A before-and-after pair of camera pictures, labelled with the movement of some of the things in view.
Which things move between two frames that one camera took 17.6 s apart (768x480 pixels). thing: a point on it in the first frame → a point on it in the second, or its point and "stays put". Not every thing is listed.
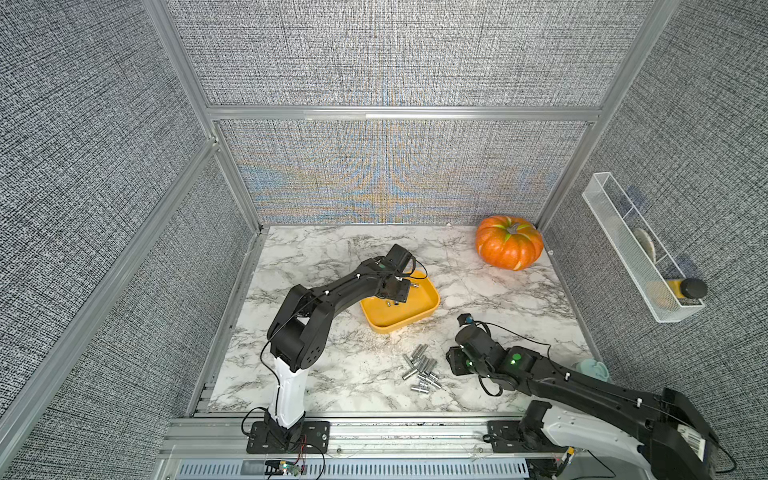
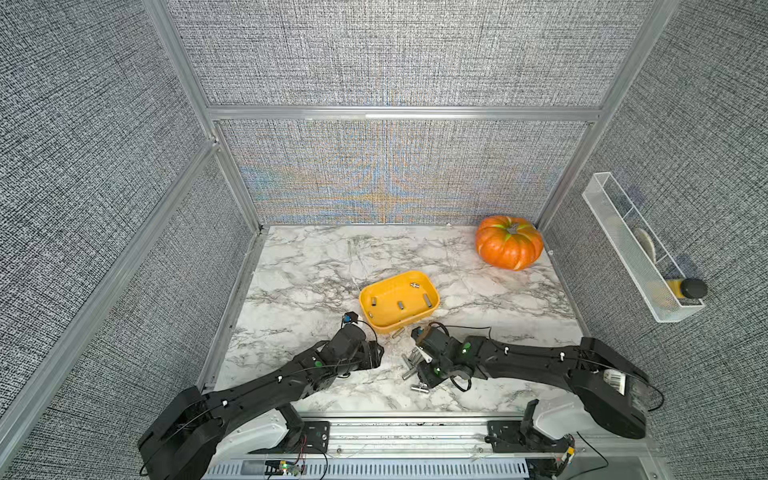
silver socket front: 419,389 stays put
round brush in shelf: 646,242 stays put
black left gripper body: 400,289 → 365,358
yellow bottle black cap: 690,288 stays put
